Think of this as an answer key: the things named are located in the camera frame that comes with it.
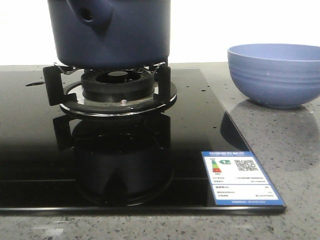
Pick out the blue plastic bowl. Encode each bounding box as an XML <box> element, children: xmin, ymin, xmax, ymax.
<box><xmin>227</xmin><ymin>43</ymin><xmax>320</xmax><ymax>109</ymax></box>

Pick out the dark blue cooking pot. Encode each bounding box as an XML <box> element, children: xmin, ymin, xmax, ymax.
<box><xmin>48</xmin><ymin>0</ymin><xmax>171</xmax><ymax>69</ymax></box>

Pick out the round gas burner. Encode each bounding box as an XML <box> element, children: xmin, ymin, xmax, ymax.
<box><xmin>60</xmin><ymin>66</ymin><xmax>177</xmax><ymax>117</ymax></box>

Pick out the blue energy label sticker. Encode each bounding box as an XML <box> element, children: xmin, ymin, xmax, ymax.
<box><xmin>201</xmin><ymin>151</ymin><xmax>285</xmax><ymax>207</ymax></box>

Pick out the black glass gas stove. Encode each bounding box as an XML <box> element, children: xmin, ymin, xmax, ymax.
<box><xmin>0</xmin><ymin>69</ymin><xmax>286</xmax><ymax>215</ymax></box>

